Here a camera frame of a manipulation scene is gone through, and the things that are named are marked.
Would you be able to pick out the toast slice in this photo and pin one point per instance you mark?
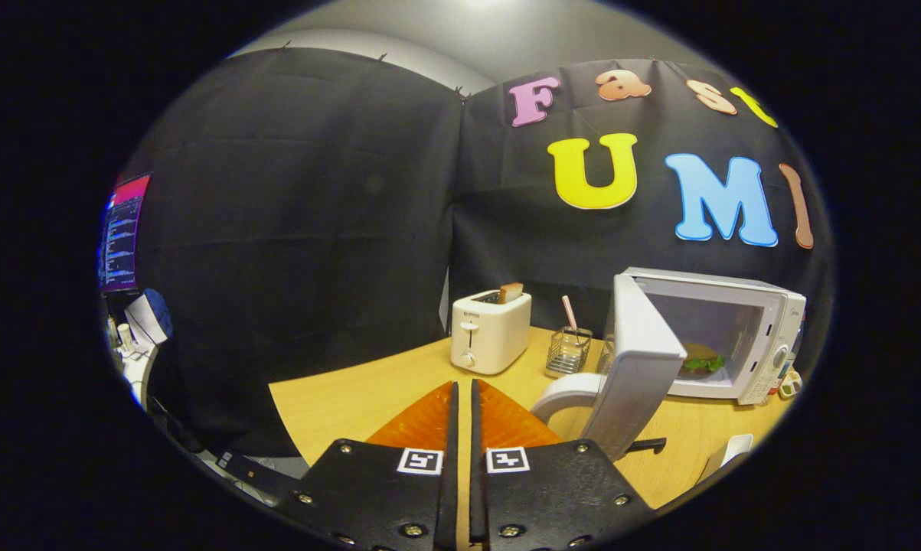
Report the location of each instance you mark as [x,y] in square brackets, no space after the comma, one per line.
[511,293]

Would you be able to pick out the white rectangular food dish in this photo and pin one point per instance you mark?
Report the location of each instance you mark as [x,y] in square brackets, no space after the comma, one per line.
[732,448]

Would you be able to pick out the black bar with label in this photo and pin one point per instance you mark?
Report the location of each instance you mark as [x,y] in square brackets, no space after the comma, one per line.
[261,474]

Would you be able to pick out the white microwave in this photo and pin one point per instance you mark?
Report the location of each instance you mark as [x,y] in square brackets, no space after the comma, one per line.
[644,360]

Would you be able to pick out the computer monitor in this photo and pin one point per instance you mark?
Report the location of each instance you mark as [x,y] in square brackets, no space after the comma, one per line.
[123,237]

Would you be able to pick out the white divided spice dish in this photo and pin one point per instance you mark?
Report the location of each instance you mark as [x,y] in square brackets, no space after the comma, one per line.
[789,385]

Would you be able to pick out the white and blue object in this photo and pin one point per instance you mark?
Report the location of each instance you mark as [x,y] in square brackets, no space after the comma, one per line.
[150,317]

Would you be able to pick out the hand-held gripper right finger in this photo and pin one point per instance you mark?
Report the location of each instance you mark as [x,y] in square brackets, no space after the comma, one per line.
[477,474]

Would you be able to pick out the pink striped straw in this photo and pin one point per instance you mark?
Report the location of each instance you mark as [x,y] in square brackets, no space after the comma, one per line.
[569,312]

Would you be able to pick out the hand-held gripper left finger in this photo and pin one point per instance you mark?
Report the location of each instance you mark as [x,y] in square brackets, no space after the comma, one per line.
[451,474]

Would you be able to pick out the brown bread lettuce sandwich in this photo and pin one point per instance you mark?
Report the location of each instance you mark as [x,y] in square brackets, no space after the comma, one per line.
[701,361]

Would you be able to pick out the white toaster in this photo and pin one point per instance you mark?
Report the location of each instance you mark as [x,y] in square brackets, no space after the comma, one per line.
[494,333]

